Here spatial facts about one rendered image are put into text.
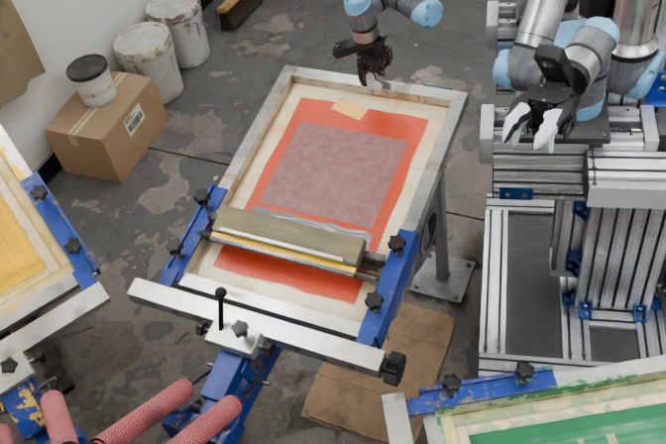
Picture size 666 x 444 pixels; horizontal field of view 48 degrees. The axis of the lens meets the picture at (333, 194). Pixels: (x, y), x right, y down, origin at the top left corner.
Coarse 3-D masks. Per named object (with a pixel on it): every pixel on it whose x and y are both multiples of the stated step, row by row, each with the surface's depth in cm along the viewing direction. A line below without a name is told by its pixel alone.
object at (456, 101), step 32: (384, 96) 220; (416, 96) 215; (448, 96) 211; (256, 128) 219; (448, 128) 205; (416, 192) 195; (416, 224) 189; (192, 256) 198; (192, 288) 192; (288, 320) 184; (320, 320) 179; (352, 320) 178
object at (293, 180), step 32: (288, 128) 221; (320, 128) 219; (352, 128) 216; (288, 160) 214; (320, 160) 212; (256, 192) 210; (288, 192) 208; (320, 192) 205; (224, 256) 200; (256, 256) 198
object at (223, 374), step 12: (216, 360) 173; (228, 360) 172; (240, 360) 172; (216, 372) 171; (228, 372) 171; (204, 384) 170; (216, 384) 170; (228, 384) 169; (204, 396) 169; (216, 396) 168
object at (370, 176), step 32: (384, 128) 214; (416, 128) 212; (352, 160) 210; (384, 160) 208; (352, 192) 203; (384, 192) 201; (352, 224) 197; (384, 224) 195; (320, 288) 188; (352, 288) 186
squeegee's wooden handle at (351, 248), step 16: (224, 208) 195; (224, 224) 193; (240, 224) 192; (256, 224) 191; (272, 224) 190; (288, 224) 188; (304, 224) 188; (288, 240) 186; (304, 240) 185; (320, 240) 184; (336, 240) 183; (352, 240) 182; (352, 256) 180
